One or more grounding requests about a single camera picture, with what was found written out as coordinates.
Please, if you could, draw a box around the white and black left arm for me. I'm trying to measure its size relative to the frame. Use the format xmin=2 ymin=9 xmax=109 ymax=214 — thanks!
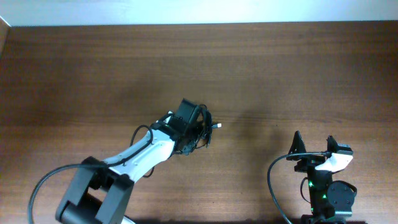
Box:
xmin=55 ymin=99 xmax=212 ymax=223

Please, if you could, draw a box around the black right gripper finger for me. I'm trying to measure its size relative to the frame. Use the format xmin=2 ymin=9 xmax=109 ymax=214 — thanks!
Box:
xmin=288 ymin=131 xmax=306 ymax=154
xmin=326 ymin=135 xmax=339 ymax=153

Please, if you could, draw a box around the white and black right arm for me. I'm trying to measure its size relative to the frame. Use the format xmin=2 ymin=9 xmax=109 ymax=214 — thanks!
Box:
xmin=287 ymin=131 xmax=358 ymax=223

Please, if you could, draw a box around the black USB cable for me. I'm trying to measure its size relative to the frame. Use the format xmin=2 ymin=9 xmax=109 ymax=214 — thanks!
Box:
xmin=194 ymin=104 xmax=223 ymax=149

